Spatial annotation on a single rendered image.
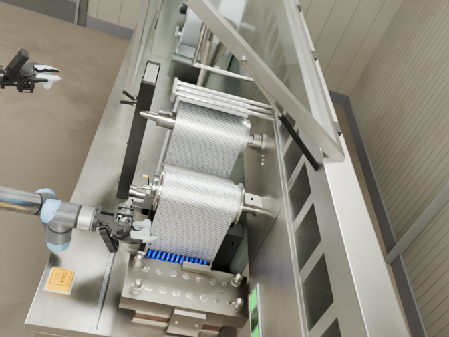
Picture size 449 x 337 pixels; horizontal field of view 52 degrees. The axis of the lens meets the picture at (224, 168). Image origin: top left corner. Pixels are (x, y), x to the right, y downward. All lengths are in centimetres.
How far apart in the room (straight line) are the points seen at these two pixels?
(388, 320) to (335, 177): 36
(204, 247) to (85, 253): 42
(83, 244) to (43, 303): 26
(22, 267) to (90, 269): 114
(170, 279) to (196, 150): 43
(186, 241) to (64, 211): 39
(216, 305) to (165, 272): 19
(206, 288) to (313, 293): 52
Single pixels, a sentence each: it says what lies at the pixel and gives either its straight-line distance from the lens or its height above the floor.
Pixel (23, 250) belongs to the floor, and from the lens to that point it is 282.
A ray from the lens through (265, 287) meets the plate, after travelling 129.
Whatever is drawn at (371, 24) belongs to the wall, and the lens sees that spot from 497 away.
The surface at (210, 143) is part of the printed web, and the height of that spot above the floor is 134.
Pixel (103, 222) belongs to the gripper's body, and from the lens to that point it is 149.
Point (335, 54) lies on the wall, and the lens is 503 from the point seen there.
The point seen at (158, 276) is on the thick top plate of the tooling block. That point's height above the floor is 103.
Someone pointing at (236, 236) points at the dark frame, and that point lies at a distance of 161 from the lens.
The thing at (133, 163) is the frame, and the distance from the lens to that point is 175.
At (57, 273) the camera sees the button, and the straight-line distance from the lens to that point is 160.
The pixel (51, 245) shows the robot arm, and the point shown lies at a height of 99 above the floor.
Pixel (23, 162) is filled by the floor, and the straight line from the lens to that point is 332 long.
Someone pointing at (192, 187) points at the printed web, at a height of 131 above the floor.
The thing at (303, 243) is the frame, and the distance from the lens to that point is 117.
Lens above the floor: 223
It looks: 38 degrees down
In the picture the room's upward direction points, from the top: 22 degrees clockwise
